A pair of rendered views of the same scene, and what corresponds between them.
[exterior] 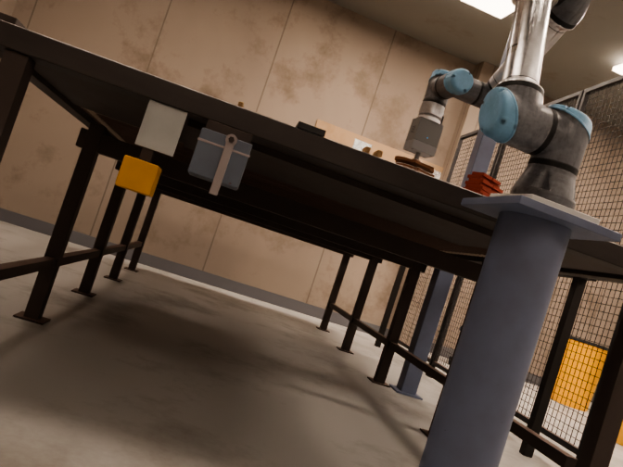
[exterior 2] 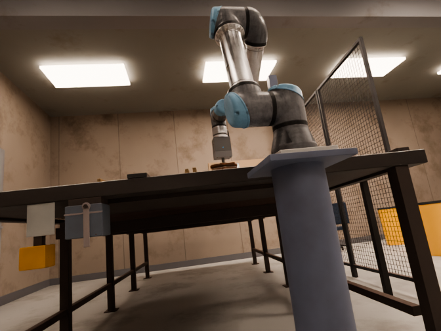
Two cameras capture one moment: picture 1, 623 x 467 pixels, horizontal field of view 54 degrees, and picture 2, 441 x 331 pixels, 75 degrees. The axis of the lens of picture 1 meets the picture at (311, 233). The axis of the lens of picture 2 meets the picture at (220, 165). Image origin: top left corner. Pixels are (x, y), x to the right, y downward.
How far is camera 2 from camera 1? 0.60 m
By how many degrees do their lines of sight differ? 10
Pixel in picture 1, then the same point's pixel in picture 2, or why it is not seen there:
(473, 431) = not seen: outside the picture
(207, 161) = (75, 227)
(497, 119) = (233, 113)
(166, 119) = (42, 213)
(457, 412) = not seen: outside the picture
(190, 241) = (174, 248)
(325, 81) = (203, 144)
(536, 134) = (264, 111)
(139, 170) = (32, 254)
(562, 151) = (288, 113)
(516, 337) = (322, 257)
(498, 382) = (326, 298)
